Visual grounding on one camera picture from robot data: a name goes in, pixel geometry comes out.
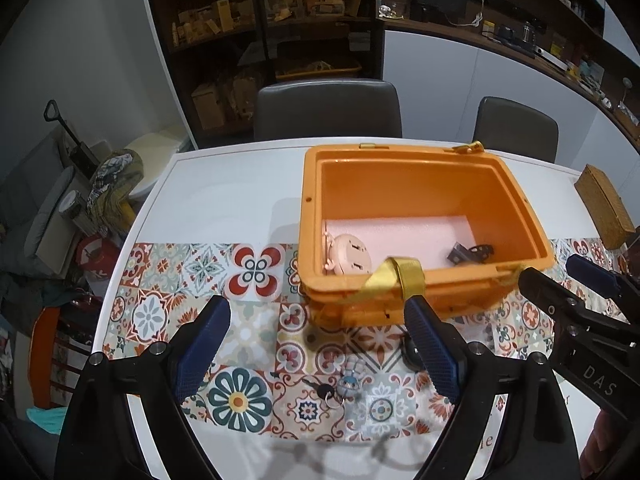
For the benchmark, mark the dark leather chair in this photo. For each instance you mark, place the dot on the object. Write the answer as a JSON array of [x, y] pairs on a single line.
[[325, 110], [515, 127]]

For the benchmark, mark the black round device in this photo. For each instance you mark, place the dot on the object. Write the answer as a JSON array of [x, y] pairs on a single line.
[[411, 355]]

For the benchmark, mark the person's right forearm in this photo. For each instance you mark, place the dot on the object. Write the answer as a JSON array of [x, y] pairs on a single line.
[[610, 445]]

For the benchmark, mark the patterned tile table runner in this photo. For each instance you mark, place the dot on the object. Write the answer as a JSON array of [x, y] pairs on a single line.
[[250, 270]]

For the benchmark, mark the wicker box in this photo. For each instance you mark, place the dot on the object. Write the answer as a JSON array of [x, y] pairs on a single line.
[[605, 205]]

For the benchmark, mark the white tube roll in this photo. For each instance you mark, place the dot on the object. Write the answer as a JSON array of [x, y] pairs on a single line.
[[550, 57]]

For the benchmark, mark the small white lamp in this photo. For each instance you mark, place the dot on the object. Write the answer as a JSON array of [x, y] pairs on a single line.
[[626, 82]]

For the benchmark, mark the orange plastic crate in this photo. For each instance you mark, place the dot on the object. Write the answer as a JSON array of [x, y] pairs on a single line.
[[460, 200]]

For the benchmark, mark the patterned cloth bundle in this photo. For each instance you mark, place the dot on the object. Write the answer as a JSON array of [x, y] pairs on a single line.
[[112, 185]]

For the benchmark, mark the black keys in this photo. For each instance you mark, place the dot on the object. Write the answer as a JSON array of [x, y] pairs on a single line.
[[322, 390]]

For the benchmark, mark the black clip device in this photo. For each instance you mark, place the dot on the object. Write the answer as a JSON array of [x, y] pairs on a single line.
[[462, 254]]

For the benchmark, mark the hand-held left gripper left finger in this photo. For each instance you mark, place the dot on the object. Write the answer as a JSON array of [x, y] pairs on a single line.
[[200, 355]]

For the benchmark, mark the cardboard box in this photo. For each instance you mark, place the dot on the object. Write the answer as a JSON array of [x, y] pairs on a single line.
[[207, 107]]

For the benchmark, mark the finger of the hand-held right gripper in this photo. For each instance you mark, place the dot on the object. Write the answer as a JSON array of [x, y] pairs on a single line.
[[595, 275], [545, 290]]

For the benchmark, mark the pink round device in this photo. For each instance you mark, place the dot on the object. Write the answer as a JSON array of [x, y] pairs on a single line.
[[350, 255]]

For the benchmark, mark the dark wooden shelf cabinet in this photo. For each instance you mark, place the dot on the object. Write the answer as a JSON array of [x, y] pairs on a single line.
[[165, 10]]

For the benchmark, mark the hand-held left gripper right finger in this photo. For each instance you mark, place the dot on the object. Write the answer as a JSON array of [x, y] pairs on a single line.
[[432, 355]]

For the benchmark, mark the red container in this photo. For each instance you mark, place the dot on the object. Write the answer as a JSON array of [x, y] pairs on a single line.
[[97, 260]]

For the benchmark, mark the pink foam sheet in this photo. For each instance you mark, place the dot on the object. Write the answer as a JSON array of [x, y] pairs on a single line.
[[410, 240]]

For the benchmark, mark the orange storage bin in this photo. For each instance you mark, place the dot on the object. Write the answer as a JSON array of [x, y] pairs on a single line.
[[320, 71]]

